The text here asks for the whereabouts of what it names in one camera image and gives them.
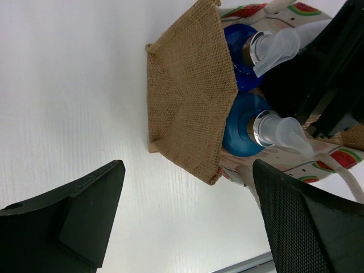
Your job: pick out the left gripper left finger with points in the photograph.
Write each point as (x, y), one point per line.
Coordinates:
(66, 229)

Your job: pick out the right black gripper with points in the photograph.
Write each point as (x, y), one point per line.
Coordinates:
(325, 79)

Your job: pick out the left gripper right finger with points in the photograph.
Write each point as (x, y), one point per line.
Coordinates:
(308, 229)

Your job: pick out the white square bottle grey cap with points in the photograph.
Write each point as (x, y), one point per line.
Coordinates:
(308, 32)

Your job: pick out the dark blue pump bottle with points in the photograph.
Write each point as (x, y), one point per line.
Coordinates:
(254, 53)

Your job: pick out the watermelon print canvas bag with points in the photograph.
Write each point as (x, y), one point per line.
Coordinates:
(191, 88)

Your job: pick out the light blue pump bottle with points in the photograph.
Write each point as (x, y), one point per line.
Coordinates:
(252, 126)

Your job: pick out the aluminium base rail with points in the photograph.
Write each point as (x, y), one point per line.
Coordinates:
(260, 263)

